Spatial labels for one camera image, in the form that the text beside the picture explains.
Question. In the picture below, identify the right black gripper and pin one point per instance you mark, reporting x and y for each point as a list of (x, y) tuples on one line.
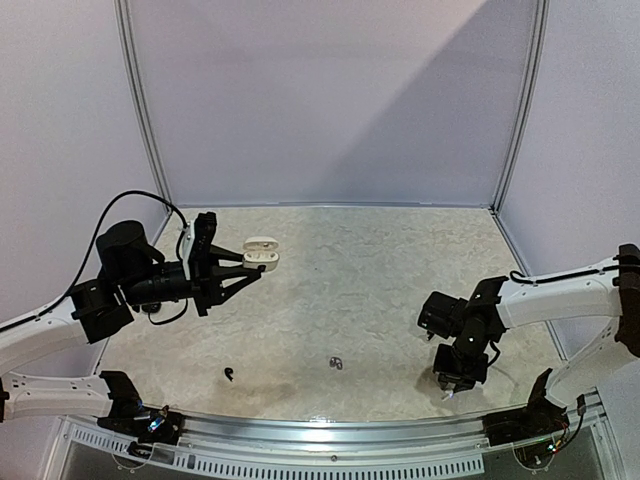
[(460, 379)]

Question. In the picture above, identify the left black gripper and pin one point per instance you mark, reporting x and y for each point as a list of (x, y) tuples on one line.
[(206, 275)]

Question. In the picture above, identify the white earbud charging case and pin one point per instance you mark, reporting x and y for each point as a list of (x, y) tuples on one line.
[(261, 252)]

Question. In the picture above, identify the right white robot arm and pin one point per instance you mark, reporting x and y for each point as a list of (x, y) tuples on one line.
[(607, 289)]

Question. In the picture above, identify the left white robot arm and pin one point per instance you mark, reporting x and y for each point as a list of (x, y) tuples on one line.
[(133, 274)]

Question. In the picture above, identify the black charging case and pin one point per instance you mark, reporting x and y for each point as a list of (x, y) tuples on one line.
[(151, 308)]

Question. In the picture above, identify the grey earbud centre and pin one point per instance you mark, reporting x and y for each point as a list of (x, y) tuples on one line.
[(336, 363)]

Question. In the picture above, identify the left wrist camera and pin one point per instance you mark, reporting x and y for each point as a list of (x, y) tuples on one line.
[(186, 242)]

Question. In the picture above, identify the aluminium front rail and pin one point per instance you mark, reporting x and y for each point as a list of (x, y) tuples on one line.
[(218, 447)]

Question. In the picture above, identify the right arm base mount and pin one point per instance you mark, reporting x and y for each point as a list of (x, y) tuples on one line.
[(542, 415)]

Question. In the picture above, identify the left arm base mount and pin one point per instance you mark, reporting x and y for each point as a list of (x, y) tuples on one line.
[(128, 415)]

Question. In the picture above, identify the left aluminium frame post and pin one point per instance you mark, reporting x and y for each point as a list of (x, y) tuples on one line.
[(123, 15)]

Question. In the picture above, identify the aluminium frame post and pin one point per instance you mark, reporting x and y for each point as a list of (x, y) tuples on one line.
[(525, 99), (123, 15)]

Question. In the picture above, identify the right aluminium frame post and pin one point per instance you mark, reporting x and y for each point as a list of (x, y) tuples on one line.
[(525, 99)]

